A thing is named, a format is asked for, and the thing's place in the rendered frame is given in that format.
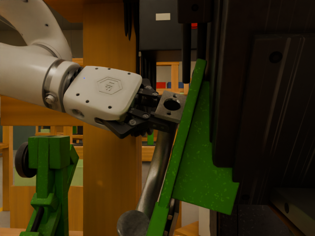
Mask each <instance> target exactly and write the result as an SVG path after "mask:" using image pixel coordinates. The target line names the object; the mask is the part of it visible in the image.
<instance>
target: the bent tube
mask: <svg viewBox="0 0 315 236"><path fill-rule="evenodd" d="M186 98H187V96H185V95H181V94H177V93H173V92H170V91H166V90H164V91H163V94H162V96H161V99H160V101H159V104H158V106H157V109H156V111H155V115H154V117H157V118H161V119H165V120H169V121H172V122H175V123H176V125H175V129H174V133H173V134H170V133H166V132H162V131H159V130H158V133H157V140H156V145H155V149H154V153H153V157H152V160H151V164H150V168H149V172H148V174H147V178H146V181H145V184H144V187H143V190H142V193H141V195H140V198H139V201H138V204H137V207H136V209H135V210H137V211H141V212H143V213H144V214H145V215H146V216H147V217H148V219H149V221H150V219H151V216H152V213H153V209H154V206H155V203H156V202H157V201H158V198H159V194H160V191H161V187H162V184H163V180H164V177H165V173H166V169H167V166H168V162H169V159H170V155H171V151H172V147H173V142H174V138H175V134H176V130H177V125H178V123H180V119H181V116H182V112H183V109H184V105H185V101H186Z"/></svg>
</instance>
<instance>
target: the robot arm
mask: <svg viewBox="0 0 315 236"><path fill-rule="evenodd" d="M0 15H1V16H3V17H4V18H5V19H7V20H8V21H9V22H10V23H11V24H12V25H13V26H14V27H15V28H16V29H17V30H18V32H19V33H20V34H21V36H22V37H23V39H24V41H25V42H26V44H27V46H12V45H8V44H4V43H0V95H4V96H8V97H11V98H14V99H18V100H21V101H25V102H28V103H32V104H35V105H39V106H42V107H46V108H49V109H52V110H55V111H60V112H63V113H67V114H69V115H71V116H72V117H74V118H76V119H78V120H81V121H83V122H85V123H87V124H90V125H93V126H96V127H98V128H102V129H105V130H108V131H111V132H113V133H114V134H115V135H116V136H117V137H118V138H120V139H123V138H125V137H127V136H128V135H130V134H131V133H133V132H136V131H139V130H147V129H148V128H152V129H155V130H159V131H162V132H166V133H170V134H173V133H174V129H175V125H176V123H175V122H172V121H169V120H165V119H161V118H157V117H154V115H155V112H151V114H148V113H146V112H144V111H141V110H138V109H136V107H137V105H142V106H147V107H151V108H156V109H157V106H158V104H159V101H160V99H161V96H160V95H159V93H158V92H157V91H155V90H154V89H153V88H152V87H151V84H150V81H149V79H142V77H141V76H140V75H138V74H135V73H132V72H127V71H123V70H118V69H113V68H107V67H101V66H86V67H85V68H83V67H80V65H79V64H78V63H75V62H72V54H71V51H70V48H69V46H68V43H67V41H66V39H65V37H64V35H63V33H62V31H61V29H60V27H59V25H58V23H57V21H56V19H55V17H54V16H53V14H52V12H51V11H50V9H49V8H48V6H47V5H46V4H45V3H44V2H43V0H0ZM143 96H145V97H146V98H147V99H143ZM155 111H156V110H155ZM135 117H136V118H135Z"/></svg>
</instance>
